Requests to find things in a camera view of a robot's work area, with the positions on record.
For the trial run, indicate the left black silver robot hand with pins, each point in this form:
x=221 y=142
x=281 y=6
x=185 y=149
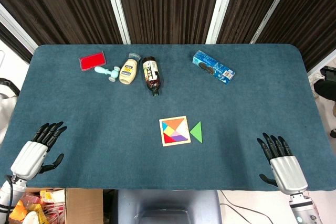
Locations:
x=27 y=159

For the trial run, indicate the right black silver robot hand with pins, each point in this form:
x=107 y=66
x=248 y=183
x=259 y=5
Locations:
x=287 y=172

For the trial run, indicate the green triangle piece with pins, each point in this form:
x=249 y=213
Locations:
x=198 y=132

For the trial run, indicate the wooden tangram puzzle tray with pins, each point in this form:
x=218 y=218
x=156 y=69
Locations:
x=160 y=132

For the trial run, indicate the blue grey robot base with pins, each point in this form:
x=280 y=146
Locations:
x=168 y=203

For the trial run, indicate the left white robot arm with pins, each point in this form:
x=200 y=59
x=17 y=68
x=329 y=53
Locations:
x=17 y=191

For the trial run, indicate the purple parallelogram tangram piece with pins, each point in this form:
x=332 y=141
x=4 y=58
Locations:
x=179 y=138

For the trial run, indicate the pink triangle tangram piece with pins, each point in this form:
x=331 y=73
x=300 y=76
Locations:
x=175 y=134

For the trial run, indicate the orange triangle puzzle piece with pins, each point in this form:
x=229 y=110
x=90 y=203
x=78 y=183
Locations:
x=174 y=123

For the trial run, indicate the yellow square tangram piece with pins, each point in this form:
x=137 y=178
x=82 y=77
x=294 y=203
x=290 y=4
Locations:
x=170 y=131

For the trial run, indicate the red triangle tangram piece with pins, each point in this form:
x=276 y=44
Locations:
x=167 y=138

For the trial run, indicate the blue triangle puzzle piece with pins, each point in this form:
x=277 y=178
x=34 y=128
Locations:
x=164 y=127

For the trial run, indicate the yellow snack package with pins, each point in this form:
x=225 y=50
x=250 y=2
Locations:
x=51 y=196

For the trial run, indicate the orange snack bag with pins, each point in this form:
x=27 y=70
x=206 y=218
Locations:
x=18 y=209

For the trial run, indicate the black shoe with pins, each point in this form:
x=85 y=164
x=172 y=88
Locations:
x=333 y=133

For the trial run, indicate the brown cardboard box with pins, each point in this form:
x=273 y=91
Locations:
x=84 y=205

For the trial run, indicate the black curved chair armrest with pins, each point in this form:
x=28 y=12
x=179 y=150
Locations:
x=11 y=85

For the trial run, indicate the teal table cloth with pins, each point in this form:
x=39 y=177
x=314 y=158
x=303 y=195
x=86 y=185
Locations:
x=105 y=119

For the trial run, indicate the red flat plastic case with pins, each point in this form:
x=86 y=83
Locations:
x=92 y=61

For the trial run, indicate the light blue toy faucet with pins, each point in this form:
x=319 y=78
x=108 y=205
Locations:
x=106 y=72

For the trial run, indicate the blue cookie box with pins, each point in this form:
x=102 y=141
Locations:
x=213 y=67

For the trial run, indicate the cream mayonnaise squeeze bottle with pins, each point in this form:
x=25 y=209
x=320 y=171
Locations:
x=128 y=70

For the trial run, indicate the dark sauce bottle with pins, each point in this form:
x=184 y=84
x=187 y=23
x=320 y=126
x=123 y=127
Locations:
x=151 y=75

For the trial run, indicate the dark brown curtain panel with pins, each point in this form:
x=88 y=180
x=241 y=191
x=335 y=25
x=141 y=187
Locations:
x=309 y=14
x=249 y=6
x=65 y=6
x=168 y=6

